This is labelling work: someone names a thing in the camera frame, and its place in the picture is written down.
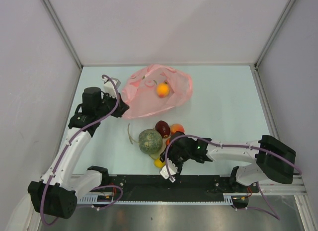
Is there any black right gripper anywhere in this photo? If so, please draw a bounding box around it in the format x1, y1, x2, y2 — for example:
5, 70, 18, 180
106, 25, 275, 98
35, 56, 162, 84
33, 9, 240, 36
159, 145, 191, 177

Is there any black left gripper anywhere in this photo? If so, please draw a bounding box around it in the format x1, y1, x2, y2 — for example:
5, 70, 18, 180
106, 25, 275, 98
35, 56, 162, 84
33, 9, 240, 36
95, 91, 129, 119

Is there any red yellow fake peach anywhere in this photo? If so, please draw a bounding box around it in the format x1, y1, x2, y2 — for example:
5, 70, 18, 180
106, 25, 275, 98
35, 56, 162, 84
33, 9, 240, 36
170, 124, 185, 135

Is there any yellow fake mango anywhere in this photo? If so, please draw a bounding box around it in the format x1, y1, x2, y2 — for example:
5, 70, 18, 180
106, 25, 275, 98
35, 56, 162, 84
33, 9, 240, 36
154, 159, 165, 168

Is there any dark red fake apple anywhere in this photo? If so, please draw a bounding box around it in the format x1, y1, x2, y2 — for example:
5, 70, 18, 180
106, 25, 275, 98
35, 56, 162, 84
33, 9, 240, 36
155, 120, 170, 138

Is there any green netted fake melon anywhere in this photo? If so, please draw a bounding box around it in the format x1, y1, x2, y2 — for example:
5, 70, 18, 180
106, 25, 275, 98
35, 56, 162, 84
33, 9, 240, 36
127, 123, 163, 155

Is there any pink plastic bag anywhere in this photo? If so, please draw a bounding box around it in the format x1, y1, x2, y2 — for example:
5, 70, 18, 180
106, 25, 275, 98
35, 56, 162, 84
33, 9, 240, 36
121, 64, 193, 119

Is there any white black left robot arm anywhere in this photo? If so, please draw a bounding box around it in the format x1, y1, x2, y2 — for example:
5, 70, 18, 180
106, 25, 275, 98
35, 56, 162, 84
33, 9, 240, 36
27, 81, 129, 224

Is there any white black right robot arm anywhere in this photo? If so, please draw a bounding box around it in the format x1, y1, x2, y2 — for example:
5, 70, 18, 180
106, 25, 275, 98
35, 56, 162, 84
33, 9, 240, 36
159, 132, 296, 192

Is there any yellow fake orange with leaf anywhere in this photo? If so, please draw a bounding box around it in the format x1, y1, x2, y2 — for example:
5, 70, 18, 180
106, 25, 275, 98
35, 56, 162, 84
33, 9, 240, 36
156, 82, 170, 98

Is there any cream ceramic plate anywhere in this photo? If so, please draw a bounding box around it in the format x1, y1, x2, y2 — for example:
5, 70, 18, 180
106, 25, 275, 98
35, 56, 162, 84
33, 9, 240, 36
149, 144, 167, 160

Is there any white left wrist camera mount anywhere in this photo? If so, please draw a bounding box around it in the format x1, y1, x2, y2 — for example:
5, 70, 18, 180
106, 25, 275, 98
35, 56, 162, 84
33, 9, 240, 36
102, 75, 121, 98

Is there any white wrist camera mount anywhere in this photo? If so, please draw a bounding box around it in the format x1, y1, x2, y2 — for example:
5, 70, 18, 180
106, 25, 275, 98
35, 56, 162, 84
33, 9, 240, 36
159, 163, 178, 183
102, 75, 121, 98

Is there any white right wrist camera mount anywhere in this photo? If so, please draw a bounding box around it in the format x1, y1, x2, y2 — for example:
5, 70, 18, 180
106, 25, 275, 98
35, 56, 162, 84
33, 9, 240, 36
159, 163, 178, 183

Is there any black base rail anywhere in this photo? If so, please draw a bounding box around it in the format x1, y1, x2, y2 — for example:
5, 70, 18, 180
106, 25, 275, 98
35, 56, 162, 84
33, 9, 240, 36
81, 174, 259, 209

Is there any aluminium frame rail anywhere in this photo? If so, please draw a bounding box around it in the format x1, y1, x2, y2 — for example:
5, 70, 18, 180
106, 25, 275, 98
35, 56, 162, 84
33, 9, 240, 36
250, 65, 307, 196

